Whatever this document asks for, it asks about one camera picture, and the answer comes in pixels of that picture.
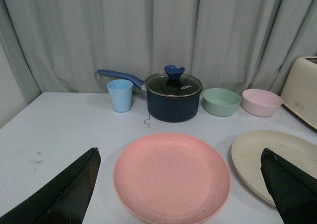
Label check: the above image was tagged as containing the glass pot lid blue knob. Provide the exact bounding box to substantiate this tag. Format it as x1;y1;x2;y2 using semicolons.
145;65;203;98

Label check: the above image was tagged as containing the light blue cup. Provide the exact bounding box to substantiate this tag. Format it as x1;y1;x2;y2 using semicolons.
107;79;133;112

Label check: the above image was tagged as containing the green bowl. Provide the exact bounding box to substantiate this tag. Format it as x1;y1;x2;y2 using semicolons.
203;88;242;117

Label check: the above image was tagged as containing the cream toaster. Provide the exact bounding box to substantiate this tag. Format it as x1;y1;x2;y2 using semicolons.
281;57;317;129

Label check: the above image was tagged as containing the pink plate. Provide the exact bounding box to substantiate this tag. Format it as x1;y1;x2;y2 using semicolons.
113;133;231;224

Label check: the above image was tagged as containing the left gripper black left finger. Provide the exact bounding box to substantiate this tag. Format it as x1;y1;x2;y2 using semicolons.
0;148;101;224

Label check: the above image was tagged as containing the cream plate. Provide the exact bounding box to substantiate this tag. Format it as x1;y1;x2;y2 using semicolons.
231;130;317;206

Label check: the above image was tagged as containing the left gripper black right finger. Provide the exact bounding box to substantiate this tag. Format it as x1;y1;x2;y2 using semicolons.
261;148;317;224

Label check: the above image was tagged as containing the dark blue saucepan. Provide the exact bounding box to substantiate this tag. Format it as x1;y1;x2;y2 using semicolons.
97;69;201;123

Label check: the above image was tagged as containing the pink bowl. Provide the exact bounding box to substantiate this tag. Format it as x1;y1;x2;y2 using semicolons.
242;89;283;117

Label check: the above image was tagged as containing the grey curtain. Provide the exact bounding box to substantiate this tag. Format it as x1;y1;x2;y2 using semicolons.
0;0;317;129

